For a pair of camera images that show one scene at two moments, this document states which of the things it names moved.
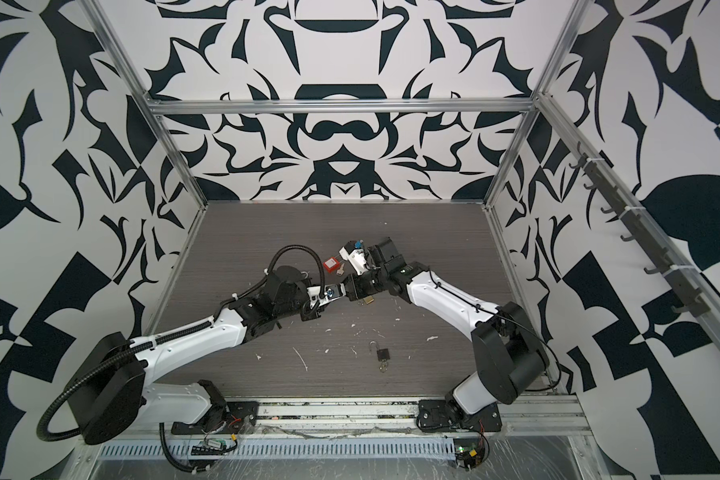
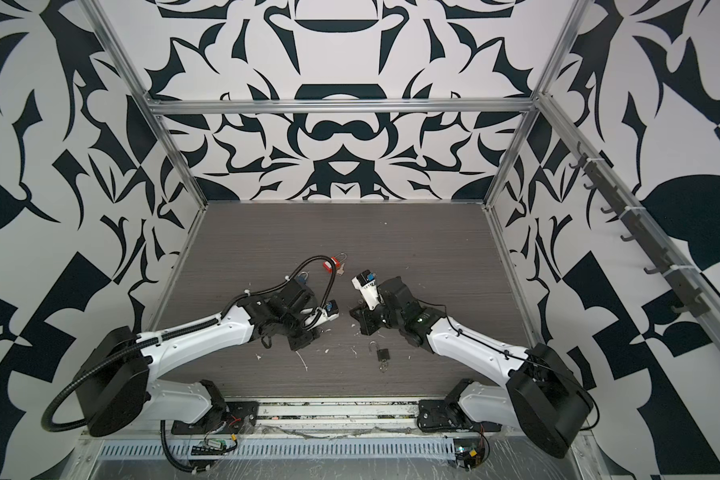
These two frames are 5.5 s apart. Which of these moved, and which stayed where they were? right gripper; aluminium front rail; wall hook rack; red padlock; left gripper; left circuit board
Moved: right gripper; left gripper
Stayed: left circuit board; wall hook rack; aluminium front rail; red padlock
